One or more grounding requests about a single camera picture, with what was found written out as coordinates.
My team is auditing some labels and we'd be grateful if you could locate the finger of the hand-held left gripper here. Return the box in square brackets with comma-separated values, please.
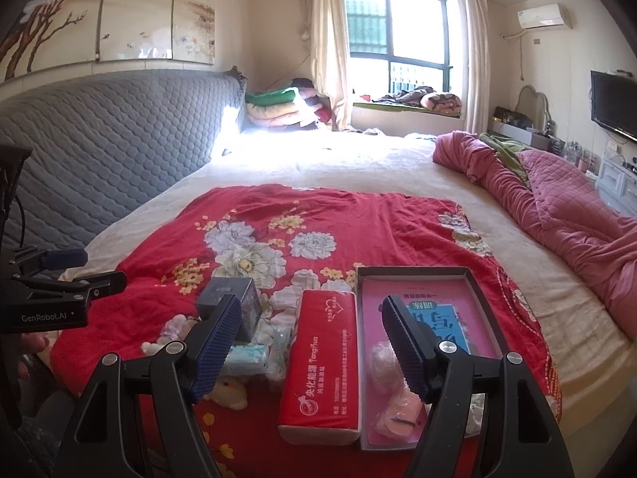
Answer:
[20, 270, 127, 304]
[12, 246, 89, 280]

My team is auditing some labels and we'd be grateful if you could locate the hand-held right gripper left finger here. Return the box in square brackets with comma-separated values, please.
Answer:
[54, 294, 244, 478]

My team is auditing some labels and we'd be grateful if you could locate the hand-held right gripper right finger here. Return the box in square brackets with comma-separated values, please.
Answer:
[381, 295, 575, 478]

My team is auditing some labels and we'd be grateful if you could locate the clear bag pink puff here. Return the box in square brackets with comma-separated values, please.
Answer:
[371, 341, 414, 396]

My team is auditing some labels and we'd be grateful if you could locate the wet wipes pack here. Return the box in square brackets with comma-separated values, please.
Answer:
[221, 343, 272, 376]

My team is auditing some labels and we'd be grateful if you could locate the yellow plush chick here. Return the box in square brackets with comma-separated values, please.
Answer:
[206, 376, 250, 411]

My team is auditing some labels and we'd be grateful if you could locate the bagged beige plush toy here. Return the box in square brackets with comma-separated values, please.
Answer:
[141, 313, 200, 357]

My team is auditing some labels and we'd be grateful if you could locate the person's left hand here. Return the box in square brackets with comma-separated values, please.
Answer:
[17, 333, 53, 384]

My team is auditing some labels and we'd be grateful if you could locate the dark blue box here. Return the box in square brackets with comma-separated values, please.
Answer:
[195, 276, 262, 342]

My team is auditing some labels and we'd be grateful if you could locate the pink book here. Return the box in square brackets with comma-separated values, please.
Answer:
[362, 279, 501, 359]

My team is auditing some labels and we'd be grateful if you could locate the red tissue pack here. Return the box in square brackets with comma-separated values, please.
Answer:
[277, 289, 362, 446]

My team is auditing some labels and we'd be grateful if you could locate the grey quilted headboard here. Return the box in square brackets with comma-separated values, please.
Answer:
[0, 70, 247, 280]

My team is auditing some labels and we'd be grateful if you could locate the red floral blanket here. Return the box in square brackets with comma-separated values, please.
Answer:
[50, 184, 563, 478]

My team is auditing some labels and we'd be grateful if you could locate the pink quilt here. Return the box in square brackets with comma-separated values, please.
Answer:
[433, 130, 637, 342]

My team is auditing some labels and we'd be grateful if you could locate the green cloth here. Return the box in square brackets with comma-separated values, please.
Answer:
[480, 132, 533, 187]

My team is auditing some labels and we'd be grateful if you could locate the peach folded blanket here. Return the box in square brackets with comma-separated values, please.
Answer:
[246, 102, 319, 130]

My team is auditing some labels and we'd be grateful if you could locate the dressing table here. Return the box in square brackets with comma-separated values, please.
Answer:
[490, 107, 565, 155]

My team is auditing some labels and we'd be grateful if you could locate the green window seat mat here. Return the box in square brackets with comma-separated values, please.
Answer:
[352, 101, 463, 120]

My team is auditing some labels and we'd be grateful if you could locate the patterned cushion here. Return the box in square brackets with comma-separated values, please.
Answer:
[420, 92, 463, 114]

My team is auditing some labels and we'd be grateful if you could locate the dark cloth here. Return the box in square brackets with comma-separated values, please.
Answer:
[371, 87, 439, 105]

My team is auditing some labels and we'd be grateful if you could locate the green folded blanket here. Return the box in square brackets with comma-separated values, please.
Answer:
[246, 87, 299, 106]

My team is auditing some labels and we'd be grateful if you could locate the white cabinet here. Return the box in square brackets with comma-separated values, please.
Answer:
[594, 152, 637, 217]

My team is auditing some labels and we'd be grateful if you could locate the dressing table mirror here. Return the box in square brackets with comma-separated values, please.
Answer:
[514, 84, 554, 133]

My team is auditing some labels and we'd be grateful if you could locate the dark clothes pile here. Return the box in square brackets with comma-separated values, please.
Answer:
[291, 77, 334, 125]

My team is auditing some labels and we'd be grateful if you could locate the cream curtain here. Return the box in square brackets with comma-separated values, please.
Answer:
[299, 0, 354, 133]
[455, 0, 491, 135]

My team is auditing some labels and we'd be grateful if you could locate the window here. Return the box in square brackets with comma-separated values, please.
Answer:
[343, 0, 461, 98]

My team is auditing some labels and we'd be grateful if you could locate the black television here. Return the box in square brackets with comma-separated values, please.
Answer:
[590, 71, 637, 141]

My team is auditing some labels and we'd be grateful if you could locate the white air conditioner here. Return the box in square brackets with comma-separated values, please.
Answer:
[515, 3, 572, 31]

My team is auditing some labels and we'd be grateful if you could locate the floral painted wall panel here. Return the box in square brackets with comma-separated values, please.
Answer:
[0, 0, 220, 83]

